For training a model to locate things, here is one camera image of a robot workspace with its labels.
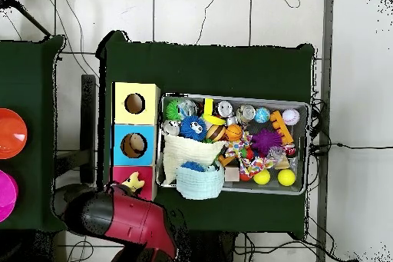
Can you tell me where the green spiky ball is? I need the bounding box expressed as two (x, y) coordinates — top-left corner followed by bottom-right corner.
(164, 98), (185, 121)

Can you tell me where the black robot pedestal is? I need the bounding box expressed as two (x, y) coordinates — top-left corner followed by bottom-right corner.
(177, 230), (246, 262)

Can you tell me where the dark green table cloth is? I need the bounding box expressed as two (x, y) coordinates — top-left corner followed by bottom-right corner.
(0, 34), (65, 231)
(97, 30), (317, 234)

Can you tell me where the white baseball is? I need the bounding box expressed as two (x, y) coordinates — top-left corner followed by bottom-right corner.
(282, 108), (302, 127)

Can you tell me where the cream yellow waffle cloth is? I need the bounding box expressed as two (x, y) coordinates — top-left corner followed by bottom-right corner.
(162, 134), (227, 183)

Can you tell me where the globe print ball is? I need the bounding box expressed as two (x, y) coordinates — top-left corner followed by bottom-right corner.
(254, 107), (272, 124)

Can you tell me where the yellow plush duck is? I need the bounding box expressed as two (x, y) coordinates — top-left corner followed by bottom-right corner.
(121, 172), (147, 194)

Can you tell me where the orange plate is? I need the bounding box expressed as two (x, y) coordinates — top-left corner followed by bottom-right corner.
(0, 108), (28, 160)

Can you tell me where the wooden box with three holes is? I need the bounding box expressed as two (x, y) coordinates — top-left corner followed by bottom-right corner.
(110, 81), (162, 201)

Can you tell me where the shallow wire mesh bin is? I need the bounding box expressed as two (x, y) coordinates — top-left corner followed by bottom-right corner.
(158, 92), (310, 195)

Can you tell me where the colourful patterned cloth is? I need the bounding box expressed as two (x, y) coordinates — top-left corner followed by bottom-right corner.
(223, 138), (253, 158)
(238, 154), (277, 178)

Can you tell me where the wooden cube block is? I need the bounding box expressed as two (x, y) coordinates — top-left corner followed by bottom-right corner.
(224, 166), (240, 183)

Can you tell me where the blue fuzzy ball with eyes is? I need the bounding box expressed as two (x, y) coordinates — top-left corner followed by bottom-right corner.
(180, 115), (209, 142)

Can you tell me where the silver metal can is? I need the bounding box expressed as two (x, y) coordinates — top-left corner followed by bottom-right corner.
(216, 100), (235, 118)

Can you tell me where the small orange basketball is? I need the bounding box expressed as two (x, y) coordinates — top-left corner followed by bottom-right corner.
(224, 124), (244, 143)

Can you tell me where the yellow plastic block toy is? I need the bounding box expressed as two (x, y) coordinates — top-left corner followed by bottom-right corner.
(202, 98), (227, 127)

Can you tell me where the magenta plate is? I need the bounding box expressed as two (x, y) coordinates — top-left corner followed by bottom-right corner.
(0, 169), (19, 223)

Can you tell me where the purple spiky ball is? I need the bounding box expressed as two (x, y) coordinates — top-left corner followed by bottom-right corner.
(250, 128), (283, 158)

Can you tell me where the blue spiky ball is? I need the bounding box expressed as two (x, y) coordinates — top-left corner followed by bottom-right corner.
(181, 161), (207, 173)

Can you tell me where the mint green waffle cloth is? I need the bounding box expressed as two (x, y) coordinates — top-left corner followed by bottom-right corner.
(175, 161), (226, 201)

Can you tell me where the orange plastic block toy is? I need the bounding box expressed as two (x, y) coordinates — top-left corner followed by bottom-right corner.
(269, 110), (296, 145)

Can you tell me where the yellow ball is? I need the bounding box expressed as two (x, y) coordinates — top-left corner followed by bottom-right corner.
(253, 168), (271, 186)
(276, 168), (297, 187)

